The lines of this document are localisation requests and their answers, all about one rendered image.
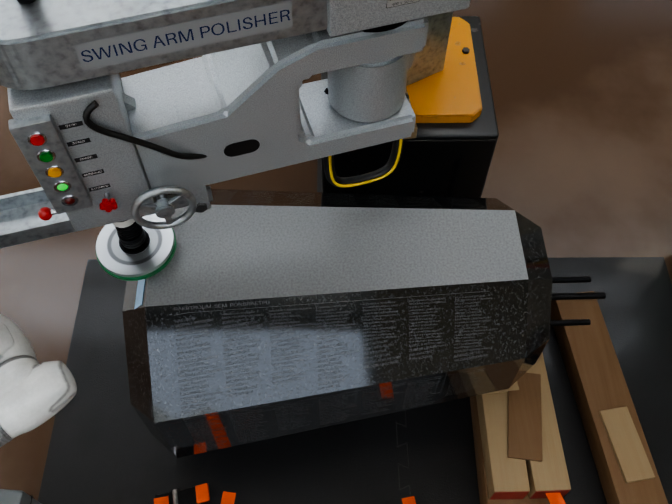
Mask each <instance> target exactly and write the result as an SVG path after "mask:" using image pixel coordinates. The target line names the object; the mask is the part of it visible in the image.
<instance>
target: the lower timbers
mask: <svg viewBox="0 0 672 504"><path fill-rule="evenodd" d="M550 318H551V320H569V319H590V321H591V324H590V325H579V326H553V328H554V331H555V335H556V338H557V341H558V344H559V348H560V351H561V354H562V358H563V361H564V364H565V367H566V371H567V374H568V377H569V380H570V384H571V387H572V390H573V393H574V397H575V400H576V403H577V407H578V410H579V413H580V416H581V420H582V423H583V426H584V429H585V433H586V436H587V439H588V442H589V446H590V449H591V452H592V456H593V459H594V462H595V465H596V469H597V472H598V475H599V478H600V482H601V485H602V488H603V491H604V495H605V498H606V501H607V504H668V501H667V498H666V496H665V493H664V490H663V487H662V484H661V481H660V478H659V475H658V473H657V470H656V467H655V464H654V461H653V458H652V455H651V453H650V450H649V447H648V444H647V441H646V438H645V435H644V433H643V430H642V427H641V424H640V421H639V418H638V415H637V413H636V410H635V407H634V404H633V401H632V398H631V395H630V393H629V390H628V387H627V384H626V381H625V378H624V375H623V373H622V370H621V367H620V364H619V361H618V358H617V355H616V353H615V350H614V347H613V344H612V341H611V338H610V335H609V332H608V330H607V327H606V324H605V321H604V318H603V315H602V312H601V310H600V307H599V304H598V301H597V299H579V300H551V317H550ZM470 406H471V416H472V427H473V437H474V447H475V458H476V468H477V479H478V489H479V499H480V504H550V502H549V500H548V498H538V499H530V498H529V497H528V494H527V495H526V496H525V497H524V499H497V500H490V499H489V497H488V489H487V481H486V473H485V465H484V457H483V449H482V441H481V433H480V425H479V417H478V409H477V401H476V396H471V397H470ZM626 406H627V408H628V410H629V413H630V415H631V418H632V420H633V423H634V425H635V428H636V430H637V433H638V435H639V438H640V440H641V443H642V445H643V448H644V450H645V453H646V455H647V458H648V460H649V463H650V465H651V468H652V470H653V473H654V475H655V478H653V479H648V480H642V481H636V482H631V483H625V480H624V478H623V475H622V472H621V470H620V467H619V464H618V462H617V459H616V456H615V454H614V451H613V448H612V446H611V443H610V440H609V438H608V435H607V432H606V430H605V427H604V424H603V422H602V419H601V416H600V414H599V412H600V411H602V410H608V409H614V408H620V407H626Z"/></svg>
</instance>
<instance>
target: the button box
mask: <svg viewBox="0 0 672 504"><path fill-rule="evenodd" d="M8 124H9V130H10V132H11V134H12V136H13V137H14V139H15V141H16V143H17V144H18V146H19V148H20V150H21V151H22V153H23V155H24V157H25V158H26V160H27V162H28V164H29V165H30V167H31V169H32V171H33V172H34V174H35V176H36V178H37V179H38V181H39V183H40V185H41V186H42V188H43V190H44V192H45V193H46V195H47V197H48V199H49V200H50V202H51V204H52V206H53V207H54V209H55V211H56V213H57V214H61V213H66V212H70V211H74V210H78V209H83V208H87V207H91V206H93V203H92V199H91V197H90V195H89V193H88V190H87V188H86V186H85V184H84V182H83V180H82V178H81V176H80V174H79V172H78V170H77V168H76V166H75V164H74V162H73V160H72V158H71V155H70V153H69V151H68V149H67V147H66V145H65V143H64V141H63V139H62V137H61V135H60V133H59V131H58V129H57V127H56V125H55V123H54V120H53V118H52V116H51V115H50V114H48V115H43V116H39V117H34V118H29V119H25V120H20V121H18V120H14V119H10V120H8ZM32 133H42V134H44V135H45V136H46V137H47V142H46V143H45V144H43V145H41V146H34V145H31V144H30V143H29V142H28V140H27V138H28V136H29V135H30V134H32ZM42 150H51V151H53V152H54V153H55V155H56V157H55V159H54V160H53V161H51V162H41V161H39V160H38V159H37V153H38V152H40V151H42ZM50 166H59V167H61V168H62V169H63V170H64V173H63V175H62V176H60V177H57V178H52V177H49V176H47V175H46V173H45V171H46V169H47V168H48V167H50ZM59 181H67V182H69V183H70V184H71V189H70V190H69V191H67V192H57V191H55V190H54V187H53V186H54V184H55V183H57V182H59ZM68 195H73V196H76V197H77V198H78V200H79V201H78V203H77V204H76V205H73V206H65V205H63V204H62V202H61V200H62V198H63V197H65V196H68Z"/></svg>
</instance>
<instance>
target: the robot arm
mask: <svg viewBox="0 0 672 504"><path fill-rule="evenodd" d="M76 393H77V384H76V381H75V378H74V377H73V375H72V373H71V372H70V370H69V369H68V368H67V366H66V365H65V364H64V363H63V362H62V361H48V362H43V363H41V364H39V362H38V361H37V358H36V356H35V352H34V350H33V348H32V346H31V344H30V342H29V341H28V339H27V338H26V336H25V335H24V333H23V332H22V330H21V329H20V328H19V327H18V326H17V324H16V323H14V322H13V321H12V320H11V319H9V318H8V317H6V316H4V315H2V314H0V447H2V446H3V445H5V444H6V443H8V442H10V441H11V440H12V439H13V438H15V437H17V436H19V435H21V434H23V433H27V432H29V431H31V430H33V429H35V428H37V427H38V426H40V425H41V424H43V423H45V422H46V421H47V420H49V419H50V418H51V417H53V416H54V415H55V414H57V413H58V412H59V411H60V410H61V409H63V408H64V407H65V406H66V405H67V404H68V403H69V402H70V401H71V400H72V399H73V397H74V396H75V395H76Z"/></svg>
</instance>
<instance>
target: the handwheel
mask: <svg viewBox="0 0 672 504"><path fill-rule="evenodd" d="M166 194H177V196H175V197H174V198H172V199H168V198H167V196H166ZM154 196H157V201H156V202H155V203H154V204H145V203H144V202H145V201H146V200H148V199H150V198H152V197H154ZM185 198H186V199H187V200H188V202H189V207H188V209H187V211H186V212H185V213H184V214H183V215H181V216H180V217H178V218H176V219H173V220H172V217H171V216H172V215H173V214H174V213H175V209H174V206H175V205H176V204H177V203H179V202H180V201H182V200H183V199H185ZM196 208H197V201H196V198H195V197H194V195H193V194H192V193H191V192H190V191H188V190H186V189H184V188H182V187H177V186H160V187H156V188H152V189H150V190H148V191H145V192H144V193H142V194H141V195H140V196H138V197H137V198H136V199H135V201H134V202H133V204H132V207H131V215H132V218H133V219H134V221H135V222H136V223H137V224H139V225H141V226H143V227H145V228H149V229H156V230H160V229H169V228H173V227H176V226H179V225H181V224H183V223H184V222H186V221H187V220H189V219H190V218H191V217H192V215H193V214H194V213H195V211H196ZM139 210H148V211H155V214H156V216H157V217H159V218H164V219H165V222H153V221H148V220H146V219H144V218H142V217H141V216H140V214H139Z"/></svg>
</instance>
